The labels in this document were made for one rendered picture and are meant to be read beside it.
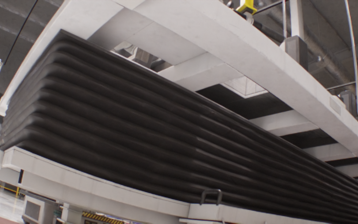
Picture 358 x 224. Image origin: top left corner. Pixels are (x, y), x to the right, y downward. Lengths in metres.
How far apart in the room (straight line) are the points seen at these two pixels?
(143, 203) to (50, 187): 0.27
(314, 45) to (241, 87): 11.94
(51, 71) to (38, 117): 0.13
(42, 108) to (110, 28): 0.31
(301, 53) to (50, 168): 0.85
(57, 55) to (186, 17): 0.37
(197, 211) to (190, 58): 0.46
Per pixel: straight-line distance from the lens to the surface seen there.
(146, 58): 1.24
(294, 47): 1.16
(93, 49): 0.97
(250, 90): 1.38
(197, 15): 0.75
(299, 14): 9.02
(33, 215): 2.90
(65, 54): 0.92
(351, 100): 1.53
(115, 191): 0.91
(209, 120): 1.14
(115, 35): 1.01
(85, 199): 0.93
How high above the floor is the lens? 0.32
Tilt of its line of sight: 20 degrees up
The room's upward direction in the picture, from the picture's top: 11 degrees clockwise
